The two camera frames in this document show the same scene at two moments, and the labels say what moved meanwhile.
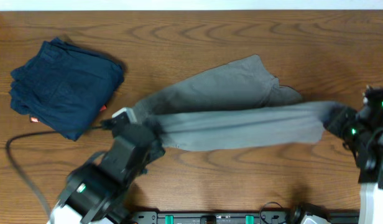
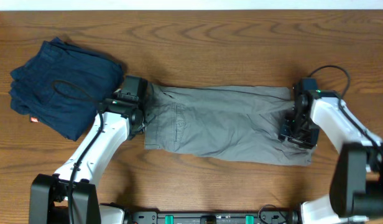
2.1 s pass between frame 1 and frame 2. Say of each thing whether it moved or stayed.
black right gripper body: moved
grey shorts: moved
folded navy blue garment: stayed
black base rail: stayed
